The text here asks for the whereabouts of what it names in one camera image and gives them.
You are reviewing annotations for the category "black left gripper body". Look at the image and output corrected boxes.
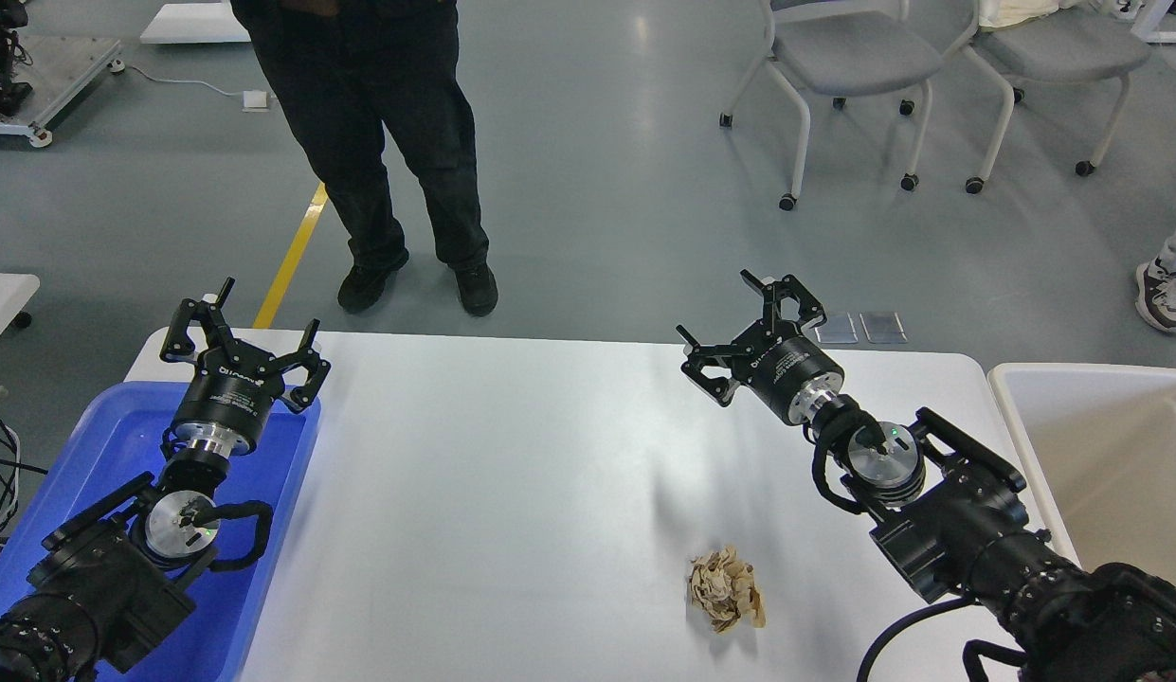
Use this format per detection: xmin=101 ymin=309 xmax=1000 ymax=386
xmin=172 ymin=347 xmax=285 ymax=455

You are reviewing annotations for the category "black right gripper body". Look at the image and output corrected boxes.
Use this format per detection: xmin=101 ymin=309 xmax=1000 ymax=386
xmin=733 ymin=322 xmax=844 ymax=424

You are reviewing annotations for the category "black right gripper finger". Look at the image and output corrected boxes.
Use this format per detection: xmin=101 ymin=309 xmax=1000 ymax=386
xmin=739 ymin=270 xmax=827 ymax=348
xmin=676 ymin=325 xmax=764 ymax=407

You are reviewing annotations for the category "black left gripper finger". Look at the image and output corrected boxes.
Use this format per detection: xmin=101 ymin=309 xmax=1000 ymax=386
xmin=159 ymin=278 xmax=238 ymax=368
xmin=262 ymin=317 xmax=332 ymax=414

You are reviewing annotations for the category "brown paper ball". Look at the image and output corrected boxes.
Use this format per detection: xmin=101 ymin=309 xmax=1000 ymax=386
xmin=687 ymin=544 xmax=767 ymax=634

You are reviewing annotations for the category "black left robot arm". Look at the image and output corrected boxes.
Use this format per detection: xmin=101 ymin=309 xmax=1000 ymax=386
xmin=0 ymin=278 xmax=330 ymax=681

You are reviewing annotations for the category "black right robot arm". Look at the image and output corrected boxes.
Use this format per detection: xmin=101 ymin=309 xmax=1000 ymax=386
xmin=679 ymin=270 xmax=1176 ymax=681

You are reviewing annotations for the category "left metal floor plate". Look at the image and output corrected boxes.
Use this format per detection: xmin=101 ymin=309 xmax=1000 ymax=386
xmin=813 ymin=312 xmax=858 ymax=345

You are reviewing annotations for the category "metal floor plate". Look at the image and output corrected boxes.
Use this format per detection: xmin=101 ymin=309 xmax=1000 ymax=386
xmin=858 ymin=310 xmax=909 ymax=345
xmin=813 ymin=312 xmax=858 ymax=345

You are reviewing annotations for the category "right metal floor plate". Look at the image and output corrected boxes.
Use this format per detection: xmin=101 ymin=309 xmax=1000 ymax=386
xmin=858 ymin=310 xmax=909 ymax=345

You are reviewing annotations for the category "blue plastic tray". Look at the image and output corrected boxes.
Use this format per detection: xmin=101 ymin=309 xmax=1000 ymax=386
xmin=0 ymin=381 xmax=322 ymax=681

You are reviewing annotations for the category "white side table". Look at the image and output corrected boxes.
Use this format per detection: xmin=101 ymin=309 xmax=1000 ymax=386
xmin=0 ymin=273 xmax=41 ymax=335

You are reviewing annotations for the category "white power strip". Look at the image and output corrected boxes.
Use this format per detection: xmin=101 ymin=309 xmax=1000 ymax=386
xmin=242 ymin=91 xmax=270 ymax=113

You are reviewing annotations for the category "person in black clothes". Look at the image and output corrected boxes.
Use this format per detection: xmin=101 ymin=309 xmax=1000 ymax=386
xmin=230 ymin=1 xmax=499 ymax=316

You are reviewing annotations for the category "robot stand base platform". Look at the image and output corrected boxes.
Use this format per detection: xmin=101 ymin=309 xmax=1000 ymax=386
xmin=0 ymin=1 xmax=125 ymax=151

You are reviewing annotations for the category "white floor board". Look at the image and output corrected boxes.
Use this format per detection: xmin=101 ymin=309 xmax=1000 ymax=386
xmin=138 ymin=1 xmax=250 ymax=45

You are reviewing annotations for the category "beige plastic bin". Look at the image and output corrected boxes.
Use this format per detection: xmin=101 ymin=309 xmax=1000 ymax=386
xmin=987 ymin=363 xmax=1176 ymax=586

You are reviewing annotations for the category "person in sneakers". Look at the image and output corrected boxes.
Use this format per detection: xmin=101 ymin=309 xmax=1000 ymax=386
xmin=1134 ymin=227 xmax=1176 ymax=335

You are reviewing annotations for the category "grey chair white frame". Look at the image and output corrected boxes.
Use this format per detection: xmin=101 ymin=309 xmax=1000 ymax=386
xmin=719 ymin=1 xmax=978 ymax=210

